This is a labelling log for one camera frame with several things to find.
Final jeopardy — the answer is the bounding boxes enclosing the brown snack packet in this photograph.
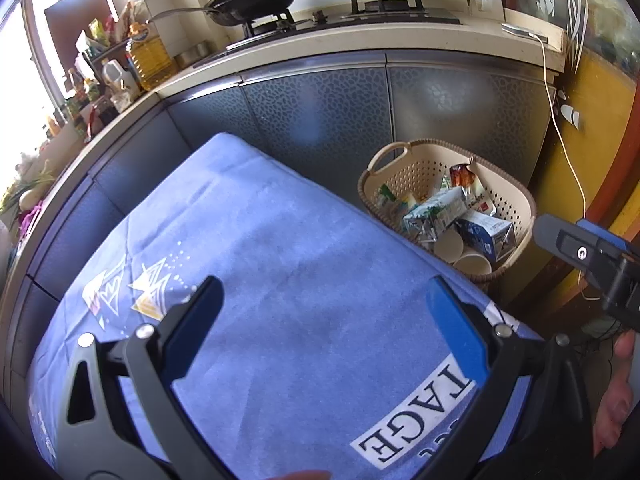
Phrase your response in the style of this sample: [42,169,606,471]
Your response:
[449,164,476,189]

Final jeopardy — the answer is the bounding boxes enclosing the row of condiment bottles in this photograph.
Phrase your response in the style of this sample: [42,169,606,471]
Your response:
[45,60,121,136]

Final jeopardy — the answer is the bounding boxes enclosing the gas stove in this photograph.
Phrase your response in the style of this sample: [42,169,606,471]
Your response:
[225,0,461,51]

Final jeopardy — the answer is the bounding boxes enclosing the green onions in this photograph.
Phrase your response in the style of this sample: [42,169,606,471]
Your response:
[0,170,53,211]

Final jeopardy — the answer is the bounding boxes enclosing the yellow cooking oil bottle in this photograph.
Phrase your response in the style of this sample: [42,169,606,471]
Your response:
[125,22,176,92]

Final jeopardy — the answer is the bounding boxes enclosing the flat white charging device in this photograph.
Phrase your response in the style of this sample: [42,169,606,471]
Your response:
[502,22,551,44]

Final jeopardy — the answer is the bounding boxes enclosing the white paper cup blue print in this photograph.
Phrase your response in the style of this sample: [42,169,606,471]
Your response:
[452,252,494,276]

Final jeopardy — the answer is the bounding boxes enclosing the green and white carton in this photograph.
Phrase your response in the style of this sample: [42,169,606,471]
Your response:
[402,187,468,243]

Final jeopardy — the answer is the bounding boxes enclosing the pile of snack packets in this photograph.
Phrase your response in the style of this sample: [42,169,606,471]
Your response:
[75,0,151,61]

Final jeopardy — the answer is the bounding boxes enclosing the beige plastic basket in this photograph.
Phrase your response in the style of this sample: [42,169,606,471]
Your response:
[357,141,537,293]

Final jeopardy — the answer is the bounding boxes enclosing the white plastic jug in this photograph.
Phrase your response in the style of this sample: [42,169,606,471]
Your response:
[100,58,141,103]

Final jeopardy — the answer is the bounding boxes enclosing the grey kitchen cabinet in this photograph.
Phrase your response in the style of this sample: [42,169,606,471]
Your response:
[0,47,558,411]

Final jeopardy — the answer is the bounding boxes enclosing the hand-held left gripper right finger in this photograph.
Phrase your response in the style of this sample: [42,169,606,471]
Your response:
[426,276,596,480]

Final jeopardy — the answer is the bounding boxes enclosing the white charger cable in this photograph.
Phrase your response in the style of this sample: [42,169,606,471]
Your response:
[530,32,601,301]

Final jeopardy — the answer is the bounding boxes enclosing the person's right hand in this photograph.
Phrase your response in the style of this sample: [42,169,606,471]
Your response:
[592,332,640,460]

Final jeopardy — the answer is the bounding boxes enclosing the small metal bowl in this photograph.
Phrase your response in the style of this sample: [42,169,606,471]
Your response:
[175,40,211,68]

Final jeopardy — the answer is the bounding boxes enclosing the person's left hand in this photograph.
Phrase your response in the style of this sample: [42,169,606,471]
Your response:
[270,470,332,480]

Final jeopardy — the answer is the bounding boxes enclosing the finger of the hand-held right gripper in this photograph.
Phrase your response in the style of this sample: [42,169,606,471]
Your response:
[531,214,627,281]
[575,218,633,255]

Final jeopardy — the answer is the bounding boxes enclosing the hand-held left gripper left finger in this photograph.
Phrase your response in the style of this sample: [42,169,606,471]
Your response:
[56,275,236,480]

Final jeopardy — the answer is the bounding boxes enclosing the purple cloth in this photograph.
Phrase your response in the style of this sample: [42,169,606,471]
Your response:
[17,205,46,233]

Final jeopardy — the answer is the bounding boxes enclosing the blue printed tablecloth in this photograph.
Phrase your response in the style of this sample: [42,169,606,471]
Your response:
[25,132,546,480]

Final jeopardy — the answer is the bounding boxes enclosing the white radish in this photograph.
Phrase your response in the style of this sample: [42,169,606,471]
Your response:
[17,190,48,211]

